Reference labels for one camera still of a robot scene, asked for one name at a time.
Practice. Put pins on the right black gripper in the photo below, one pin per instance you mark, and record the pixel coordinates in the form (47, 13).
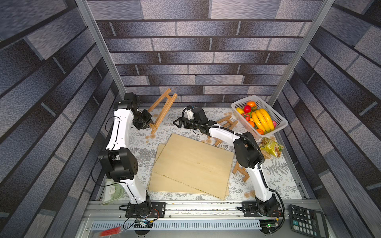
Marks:
(183, 122)

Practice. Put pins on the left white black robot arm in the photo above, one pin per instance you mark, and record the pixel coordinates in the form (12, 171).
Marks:
(118, 162)

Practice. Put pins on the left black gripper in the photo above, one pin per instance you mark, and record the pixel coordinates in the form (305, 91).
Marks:
(148, 120)

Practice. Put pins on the yellow lemon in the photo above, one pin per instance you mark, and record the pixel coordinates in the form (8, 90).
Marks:
(240, 111)

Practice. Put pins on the aluminium rail base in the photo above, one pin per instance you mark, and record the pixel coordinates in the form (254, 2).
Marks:
(183, 219)

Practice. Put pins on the yellow banana bunch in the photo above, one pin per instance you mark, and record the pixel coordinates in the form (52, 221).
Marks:
(262, 120)

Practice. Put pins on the red apple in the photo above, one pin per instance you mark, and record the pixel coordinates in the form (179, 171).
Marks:
(247, 109)

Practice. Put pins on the white plastic basket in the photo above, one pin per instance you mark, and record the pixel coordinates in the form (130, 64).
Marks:
(261, 104)

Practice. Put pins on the plywood board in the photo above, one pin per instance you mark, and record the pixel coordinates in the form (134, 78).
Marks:
(198, 165)
(163, 184)

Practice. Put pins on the orange fruit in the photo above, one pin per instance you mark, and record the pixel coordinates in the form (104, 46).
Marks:
(262, 132)
(252, 104)

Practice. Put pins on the orange fruit bottom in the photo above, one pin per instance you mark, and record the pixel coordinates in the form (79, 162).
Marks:
(262, 132)

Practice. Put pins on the black calculator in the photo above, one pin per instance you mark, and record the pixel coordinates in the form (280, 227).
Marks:
(308, 222)

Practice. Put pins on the green snack bag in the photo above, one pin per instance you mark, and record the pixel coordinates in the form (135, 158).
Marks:
(271, 147)

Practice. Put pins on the red tool handle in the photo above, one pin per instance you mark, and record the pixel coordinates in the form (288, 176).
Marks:
(111, 232)

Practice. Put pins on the orange fruit top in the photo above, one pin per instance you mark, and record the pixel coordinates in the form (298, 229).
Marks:
(252, 104)

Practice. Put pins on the floral table mat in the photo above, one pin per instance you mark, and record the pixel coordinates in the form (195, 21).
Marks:
(144, 146)

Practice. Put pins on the green items plastic bag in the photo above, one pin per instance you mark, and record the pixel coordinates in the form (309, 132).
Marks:
(112, 192)

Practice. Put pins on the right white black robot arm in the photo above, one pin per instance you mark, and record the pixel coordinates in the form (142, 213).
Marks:
(247, 152)

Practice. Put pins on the wooden easel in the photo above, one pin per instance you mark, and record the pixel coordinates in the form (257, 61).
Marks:
(238, 168)
(170, 100)
(225, 125)

